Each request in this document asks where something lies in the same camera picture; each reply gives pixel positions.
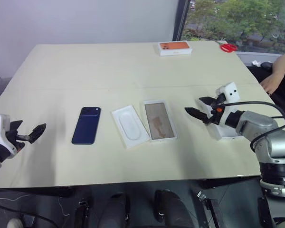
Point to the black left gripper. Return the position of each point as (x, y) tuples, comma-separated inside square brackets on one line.
[(14, 140)]

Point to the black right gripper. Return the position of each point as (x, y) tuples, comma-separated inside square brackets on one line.
[(215, 116)]

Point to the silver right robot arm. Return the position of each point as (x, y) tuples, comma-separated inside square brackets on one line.
[(256, 123)]

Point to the person's bare forearm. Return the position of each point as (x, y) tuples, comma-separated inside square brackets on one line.
[(283, 65)]

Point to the white phone box base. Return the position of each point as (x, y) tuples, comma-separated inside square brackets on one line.
[(159, 121)]

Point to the orange printed phone box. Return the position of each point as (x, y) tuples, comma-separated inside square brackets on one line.
[(174, 47)]

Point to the white moulded box insert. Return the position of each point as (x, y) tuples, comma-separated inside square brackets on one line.
[(130, 126)]

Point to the person's bare hand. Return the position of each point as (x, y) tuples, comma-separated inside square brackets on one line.
[(270, 83)]

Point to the dark blue smartphone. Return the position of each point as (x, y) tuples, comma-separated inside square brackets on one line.
[(86, 126)]

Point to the crumpled white paper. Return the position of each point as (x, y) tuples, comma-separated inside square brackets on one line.
[(255, 63)]

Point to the black computer mouse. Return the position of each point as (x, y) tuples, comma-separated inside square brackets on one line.
[(266, 65)]

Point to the white shoe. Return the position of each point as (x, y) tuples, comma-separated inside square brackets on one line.
[(14, 223)]

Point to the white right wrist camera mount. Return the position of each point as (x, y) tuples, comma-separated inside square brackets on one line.
[(229, 91)]

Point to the black window frame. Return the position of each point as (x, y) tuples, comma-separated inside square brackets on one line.
[(181, 20)]

